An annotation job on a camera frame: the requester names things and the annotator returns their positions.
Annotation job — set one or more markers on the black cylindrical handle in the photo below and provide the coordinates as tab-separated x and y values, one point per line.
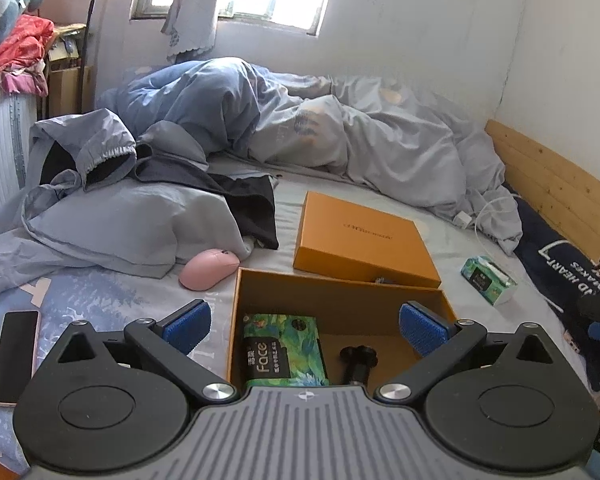
358	363

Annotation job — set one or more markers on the black clothes rack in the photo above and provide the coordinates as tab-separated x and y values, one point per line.
84	55

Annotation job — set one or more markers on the pink computer mouse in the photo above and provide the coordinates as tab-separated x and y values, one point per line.
207	269

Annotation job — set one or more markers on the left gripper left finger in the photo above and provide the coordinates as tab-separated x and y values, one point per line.
164	347

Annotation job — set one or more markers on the grey crumpled duvet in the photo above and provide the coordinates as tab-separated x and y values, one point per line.
406	143

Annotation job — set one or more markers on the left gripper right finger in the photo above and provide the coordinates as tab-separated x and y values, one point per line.
444	348

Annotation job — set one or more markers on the orange cardboard box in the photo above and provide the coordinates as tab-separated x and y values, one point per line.
347	314

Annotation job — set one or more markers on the white charger with cable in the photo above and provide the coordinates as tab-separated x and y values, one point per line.
475	223

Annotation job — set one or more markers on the dark navy pillow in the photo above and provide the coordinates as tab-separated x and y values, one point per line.
568	279

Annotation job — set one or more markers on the grey window curtain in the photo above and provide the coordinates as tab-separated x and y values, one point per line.
191	28

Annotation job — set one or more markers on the green face tissue pack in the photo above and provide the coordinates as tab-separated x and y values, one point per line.
281	350

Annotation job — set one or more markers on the grey blue pillow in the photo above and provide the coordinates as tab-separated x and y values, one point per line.
131	227

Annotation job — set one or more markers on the smartphone with pink case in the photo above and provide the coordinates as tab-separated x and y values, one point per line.
18	347

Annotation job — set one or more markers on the wooden headboard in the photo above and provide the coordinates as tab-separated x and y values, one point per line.
565	195

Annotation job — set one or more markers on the orange box lid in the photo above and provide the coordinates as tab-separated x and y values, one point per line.
344	240

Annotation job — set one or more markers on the grey jacket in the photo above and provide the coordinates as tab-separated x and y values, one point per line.
87	152

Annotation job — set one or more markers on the cardboard boxes in corner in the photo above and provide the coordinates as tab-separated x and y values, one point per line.
69	91

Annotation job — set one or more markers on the red clothes pile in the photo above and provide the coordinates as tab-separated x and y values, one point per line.
22	56

